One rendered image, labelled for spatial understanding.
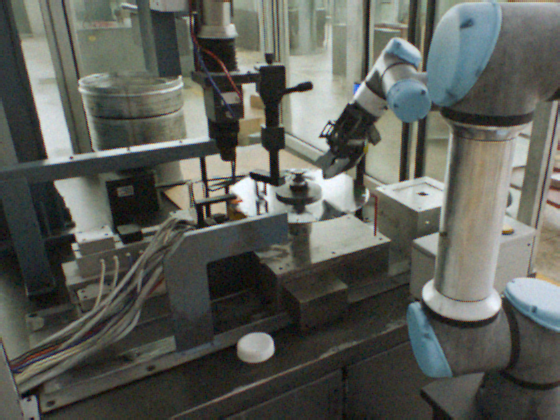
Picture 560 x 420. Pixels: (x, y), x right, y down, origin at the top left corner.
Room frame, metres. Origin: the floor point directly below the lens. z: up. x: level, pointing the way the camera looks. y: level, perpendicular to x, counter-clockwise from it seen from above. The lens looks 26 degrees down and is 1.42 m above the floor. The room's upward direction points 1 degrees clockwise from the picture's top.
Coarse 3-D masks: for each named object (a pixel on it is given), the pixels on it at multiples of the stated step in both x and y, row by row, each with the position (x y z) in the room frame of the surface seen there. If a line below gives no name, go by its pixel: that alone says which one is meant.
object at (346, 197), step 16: (320, 176) 1.27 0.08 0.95; (336, 176) 1.27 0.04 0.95; (240, 192) 1.16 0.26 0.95; (272, 192) 1.16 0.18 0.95; (336, 192) 1.17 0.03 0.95; (352, 192) 1.17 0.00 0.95; (368, 192) 1.17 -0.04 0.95; (240, 208) 1.06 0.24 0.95; (256, 208) 1.06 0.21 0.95; (272, 208) 1.07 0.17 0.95; (288, 208) 1.07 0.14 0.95; (304, 208) 1.07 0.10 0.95; (320, 208) 1.07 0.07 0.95; (336, 208) 1.07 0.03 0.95; (352, 208) 1.07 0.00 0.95
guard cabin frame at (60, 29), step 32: (64, 0) 1.87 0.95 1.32; (352, 0) 1.78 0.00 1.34; (416, 0) 1.55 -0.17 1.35; (64, 32) 1.86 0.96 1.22; (352, 32) 1.78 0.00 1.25; (64, 64) 1.85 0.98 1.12; (352, 64) 1.78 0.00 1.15; (64, 96) 1.84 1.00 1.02; (352, 96) 1.78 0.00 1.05; (544, 128) 1.14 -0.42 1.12; (416, 160) 1.50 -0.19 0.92; (544, 160) 1.14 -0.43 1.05; (544, 192) 1.15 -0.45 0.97
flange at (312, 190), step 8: (288, 184) 1.19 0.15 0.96; (304, 184) 1.15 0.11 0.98; (312, 184) 1.19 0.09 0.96; (280, 192) 1.14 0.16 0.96; (288, 192) 1.13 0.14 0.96; (296, 192) 1.13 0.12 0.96; (304, 192) 1.13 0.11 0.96; (312, 192) 1.14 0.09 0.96; (320, 192) 1.14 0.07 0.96; (288, 200) 1.11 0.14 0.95; (296, 200) 1.11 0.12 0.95; (304, 200) 1.11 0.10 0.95
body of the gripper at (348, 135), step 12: (348, 108) 1.11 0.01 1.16; (336, 120) 1.12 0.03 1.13; (348, 120) 1.12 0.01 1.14; (360, 120) 1.12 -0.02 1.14; (372, 120) 1.12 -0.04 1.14; (336, 132) 1.13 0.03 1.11; (348, 132) 1.12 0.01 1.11; (360, 132) 1.15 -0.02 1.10; (336, 144) 1.11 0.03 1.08; (348, 144) 1.10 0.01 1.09; (360, 144) 1.14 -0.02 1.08; (336, 156) 1.10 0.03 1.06
